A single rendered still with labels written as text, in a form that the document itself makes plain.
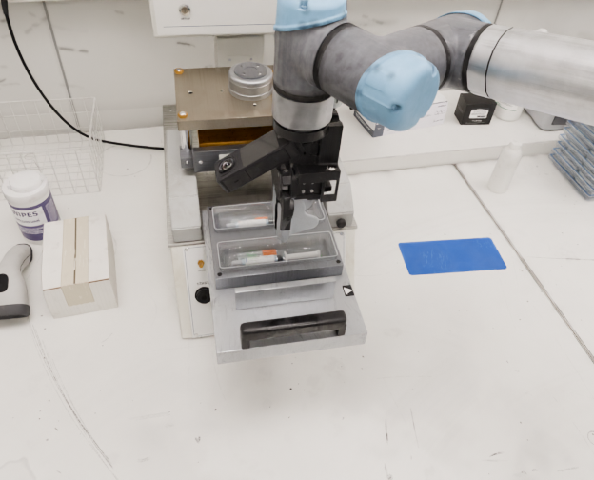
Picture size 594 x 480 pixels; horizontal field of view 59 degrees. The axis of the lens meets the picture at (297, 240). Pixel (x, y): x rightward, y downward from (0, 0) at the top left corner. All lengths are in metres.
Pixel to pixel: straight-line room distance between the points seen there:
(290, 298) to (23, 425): 0.50
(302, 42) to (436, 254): 0.75
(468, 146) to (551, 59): 0.95
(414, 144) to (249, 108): 0.64
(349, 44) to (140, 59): 0.99
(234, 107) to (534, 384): 0.74
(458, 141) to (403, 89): 1.02
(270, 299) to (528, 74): 0.45
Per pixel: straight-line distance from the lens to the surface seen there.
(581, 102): 0.57
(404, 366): 1.03
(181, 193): 0.93
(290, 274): 0.81
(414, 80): 0.52
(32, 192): 1.18
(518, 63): 0.59
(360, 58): 0.54
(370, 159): 1.39
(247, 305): 0.79
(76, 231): 1.14
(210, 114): 0.92
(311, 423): 0.95
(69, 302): 1.08
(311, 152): 0.69
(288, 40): 0.59
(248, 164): 0.67
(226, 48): 1.13
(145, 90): 1.53
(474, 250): 1.27
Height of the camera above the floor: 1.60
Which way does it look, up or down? 45 degrees down
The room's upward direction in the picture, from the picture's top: 5 degrees clockwise
